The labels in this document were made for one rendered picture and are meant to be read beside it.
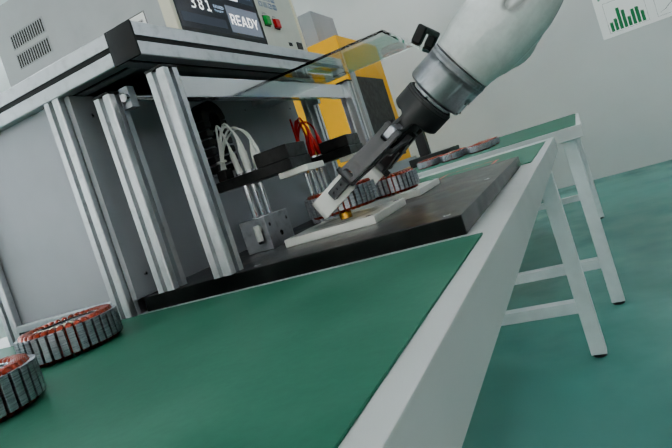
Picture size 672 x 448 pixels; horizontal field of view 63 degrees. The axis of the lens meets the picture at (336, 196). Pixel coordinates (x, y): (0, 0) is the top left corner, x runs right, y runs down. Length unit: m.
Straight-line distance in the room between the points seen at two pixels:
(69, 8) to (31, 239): 0.38
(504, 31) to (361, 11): 5.88
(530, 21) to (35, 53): 0.81
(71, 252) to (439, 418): 0.70
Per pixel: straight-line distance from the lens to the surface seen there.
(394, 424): 0.24
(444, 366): 0.30
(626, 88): 6.10
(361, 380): 0.28
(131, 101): 0.81
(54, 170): 0.89
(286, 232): 0.92
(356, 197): 0.79
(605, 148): 6.11
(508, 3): 0.73
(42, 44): 1.09
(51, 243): 0.93
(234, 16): 1.03
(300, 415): 0.27
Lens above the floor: 0.85
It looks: 2 degrees down
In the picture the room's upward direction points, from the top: 18 degrees counter-clockwise
